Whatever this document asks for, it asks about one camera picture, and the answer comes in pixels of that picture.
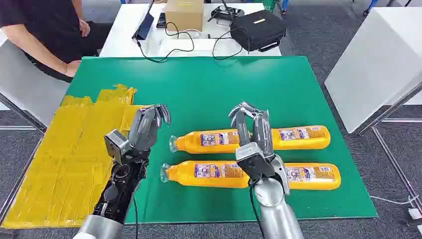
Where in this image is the person's right hand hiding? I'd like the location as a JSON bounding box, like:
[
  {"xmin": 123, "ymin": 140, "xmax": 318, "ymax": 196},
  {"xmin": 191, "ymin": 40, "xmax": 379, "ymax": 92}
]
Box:
[{"xmin": 63, "ymin": 60, "xmax": 82, "ymax": 79}]

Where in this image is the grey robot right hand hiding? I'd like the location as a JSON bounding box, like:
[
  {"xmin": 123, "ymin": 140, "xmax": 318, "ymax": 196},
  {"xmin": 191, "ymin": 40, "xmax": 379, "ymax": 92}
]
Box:
[{"xmin": 228, "ymin": 101, "xmax": 291, "ymax": 196}]

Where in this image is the person's left hand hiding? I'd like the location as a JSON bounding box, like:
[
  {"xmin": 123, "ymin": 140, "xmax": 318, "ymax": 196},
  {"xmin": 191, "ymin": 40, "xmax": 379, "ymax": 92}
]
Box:
[{"xmin": 79, "ymin": 19, "xmax": 91, "ymax": 38}]

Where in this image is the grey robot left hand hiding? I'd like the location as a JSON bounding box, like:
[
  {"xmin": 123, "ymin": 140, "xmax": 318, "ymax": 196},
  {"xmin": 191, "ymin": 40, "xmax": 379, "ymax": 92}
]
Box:
[{"xmin": 128, "ymin": 104, "xmax": 172, "ymax": 152}]

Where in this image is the orange detergent bottle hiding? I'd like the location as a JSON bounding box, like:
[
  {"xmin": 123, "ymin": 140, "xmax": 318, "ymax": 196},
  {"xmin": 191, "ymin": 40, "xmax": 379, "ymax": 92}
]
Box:
[
  {"xmin": 169, "ymin": 129, "xmax": 241, "ymax": 155},
  {"xmin": 160, "ymin": 160, "xmax": 250, "ymax": 189},
  {"xmin": 284, "ymin": 163, "xmax": 342, "ymax": 191},
  {"xmin": 270, "ymin": 124, "xmax": 331, "ymax": 151}
]

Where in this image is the white desk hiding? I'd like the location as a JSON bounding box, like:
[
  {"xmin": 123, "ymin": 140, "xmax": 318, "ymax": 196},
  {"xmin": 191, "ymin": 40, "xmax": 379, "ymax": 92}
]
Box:
[{"xmin": 99, "ymin": 2, "xmax": 283, "ymax": 59}]

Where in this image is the grey side table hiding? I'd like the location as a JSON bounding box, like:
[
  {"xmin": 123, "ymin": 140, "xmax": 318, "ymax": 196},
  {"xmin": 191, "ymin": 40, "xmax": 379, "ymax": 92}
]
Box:
[{"xmin": 0, "ymin": 29, "xmax": 71, "ymax": 133}]

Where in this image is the person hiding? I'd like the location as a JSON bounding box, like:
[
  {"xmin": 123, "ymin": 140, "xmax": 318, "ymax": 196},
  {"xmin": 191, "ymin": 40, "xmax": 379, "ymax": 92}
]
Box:
[{"xmin": 0, "ymin": 0, "xmax": 113, "ymax": 84}]

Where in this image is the dark tablet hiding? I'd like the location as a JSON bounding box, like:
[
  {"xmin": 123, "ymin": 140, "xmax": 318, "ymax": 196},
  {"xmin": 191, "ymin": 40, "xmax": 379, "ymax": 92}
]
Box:
[{"xmin": 131, "ymin": 0, "xmax": 156, "ymax": 41}]

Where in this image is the green table mat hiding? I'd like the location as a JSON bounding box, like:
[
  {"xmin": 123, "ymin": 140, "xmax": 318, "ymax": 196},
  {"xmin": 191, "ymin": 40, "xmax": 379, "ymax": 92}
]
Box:
[{"xmin": 65, "ymin": 56, "xmax": 379, "ymax": 225}]

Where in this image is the yellow taped sheet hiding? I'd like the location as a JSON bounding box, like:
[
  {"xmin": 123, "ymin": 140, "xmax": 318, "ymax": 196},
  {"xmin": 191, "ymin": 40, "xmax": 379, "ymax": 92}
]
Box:
[{"xmin": 1, "ymin": 84, "xmax": 152, "ymax": 229}]

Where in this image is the brown cardboard box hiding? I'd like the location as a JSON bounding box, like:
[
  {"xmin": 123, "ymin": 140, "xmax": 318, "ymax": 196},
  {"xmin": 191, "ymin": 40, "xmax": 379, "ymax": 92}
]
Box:
[{"xmin": 164, "ymin": 0, "xmax": 205, "ymax": 33}]

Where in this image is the black carry bag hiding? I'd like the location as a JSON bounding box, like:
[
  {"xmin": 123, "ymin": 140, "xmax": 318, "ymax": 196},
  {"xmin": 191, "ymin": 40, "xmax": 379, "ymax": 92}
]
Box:
[{"xmin": 229, "ymin": 9, "xmax": 288, "ymax": 53}]

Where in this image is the green plastic crate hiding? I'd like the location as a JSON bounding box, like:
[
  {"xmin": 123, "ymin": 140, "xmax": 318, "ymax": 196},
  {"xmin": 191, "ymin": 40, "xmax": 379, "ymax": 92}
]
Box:
[{"xmin": 254, "ymin": 0, "xmax": 280, "ymax": 12}]

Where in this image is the white side table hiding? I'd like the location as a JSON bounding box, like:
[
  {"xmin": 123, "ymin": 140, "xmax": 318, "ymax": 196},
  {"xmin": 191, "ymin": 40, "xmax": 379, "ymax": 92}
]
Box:
[{"xmin": 324, "ymin": 6, "xmax": 422, "ymax": 134}]

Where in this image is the grey metal table leg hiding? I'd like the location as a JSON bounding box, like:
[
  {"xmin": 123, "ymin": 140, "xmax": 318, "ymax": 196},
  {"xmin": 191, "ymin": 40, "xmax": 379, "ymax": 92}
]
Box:
[{"xmin": 356, "ymin": 82, "xmax": 422, "ymax": 215}]

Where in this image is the blue metal rack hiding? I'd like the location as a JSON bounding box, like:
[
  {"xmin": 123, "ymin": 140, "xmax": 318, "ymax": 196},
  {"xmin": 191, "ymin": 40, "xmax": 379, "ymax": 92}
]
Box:
[{"xmin": 362, "ymin": 0, "xmax": 380, "ymax": 16}]

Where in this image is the white power strip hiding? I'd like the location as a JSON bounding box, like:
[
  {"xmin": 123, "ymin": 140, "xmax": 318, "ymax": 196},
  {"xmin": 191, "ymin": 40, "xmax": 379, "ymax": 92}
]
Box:
[{"xmin": 408, "ymin": 207, "xmax": 422, "ymax": 236}]

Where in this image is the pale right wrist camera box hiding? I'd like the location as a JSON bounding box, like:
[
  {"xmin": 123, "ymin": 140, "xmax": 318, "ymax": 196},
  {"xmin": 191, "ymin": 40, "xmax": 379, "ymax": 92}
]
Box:
[{"xmin": 235, "ymin": 142, "xmax": 276, "ymax": 181}]

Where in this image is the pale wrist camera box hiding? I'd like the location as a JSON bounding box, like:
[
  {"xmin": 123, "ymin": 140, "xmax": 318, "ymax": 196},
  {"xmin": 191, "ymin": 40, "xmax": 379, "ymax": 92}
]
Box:
[
  {"xmin": 235, "ymin": 142, "xmax": 276, "ymax": 181},
  {"xmin": 104, "ymin": 129, "xmax": 130, "ymax": 163}
]

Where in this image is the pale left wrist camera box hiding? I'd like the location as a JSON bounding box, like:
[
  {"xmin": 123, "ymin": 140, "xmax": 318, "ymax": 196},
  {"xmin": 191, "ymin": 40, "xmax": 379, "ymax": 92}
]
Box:
[{"xmin": 104, "ymin": 129, "xmax": 130, "ymax": 163}]

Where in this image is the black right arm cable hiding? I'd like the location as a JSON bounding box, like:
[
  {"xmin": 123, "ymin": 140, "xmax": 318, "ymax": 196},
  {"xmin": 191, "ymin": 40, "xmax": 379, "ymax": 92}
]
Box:
[{"xmin": 248, "ymin": 179, "xmax": 266, "ymax": 239}]

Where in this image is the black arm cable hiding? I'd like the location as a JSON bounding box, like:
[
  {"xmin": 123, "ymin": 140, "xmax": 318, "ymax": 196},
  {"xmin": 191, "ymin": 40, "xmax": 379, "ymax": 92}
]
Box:
[
  {"xmin": 132, "ymin": 196, "xmax": 139, "ymax": 239},
  {"xmin": 248, "ymin": 179, "xmax": 266, "ymax": 239}
]

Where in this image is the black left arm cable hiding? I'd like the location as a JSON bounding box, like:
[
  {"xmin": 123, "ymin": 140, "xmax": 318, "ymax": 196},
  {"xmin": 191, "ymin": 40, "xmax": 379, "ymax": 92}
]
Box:
[{"xmin": 132, "ymin": 196, "xmax": 139, "ymax": 239}]

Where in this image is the black cable by bag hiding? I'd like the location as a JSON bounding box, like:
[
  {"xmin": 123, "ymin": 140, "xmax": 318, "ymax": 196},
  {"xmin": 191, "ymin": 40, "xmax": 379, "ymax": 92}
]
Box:
[{"xmin": 211, "ymin": 26, "xmax": 251, "ymax": 61}]

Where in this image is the black cable with tablet plug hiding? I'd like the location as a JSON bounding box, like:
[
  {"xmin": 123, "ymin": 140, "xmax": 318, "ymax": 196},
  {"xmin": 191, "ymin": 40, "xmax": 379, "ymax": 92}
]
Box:
[{"xmin": 135, "ymin": 21, "xmax": 196, "ymax": 64}]

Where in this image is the white floor cable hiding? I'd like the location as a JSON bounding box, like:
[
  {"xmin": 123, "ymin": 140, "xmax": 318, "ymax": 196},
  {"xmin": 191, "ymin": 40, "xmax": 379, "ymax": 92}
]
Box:
[{"xmin": 370, "ymin": 194, "xmax": 420, "ymax": 207}]

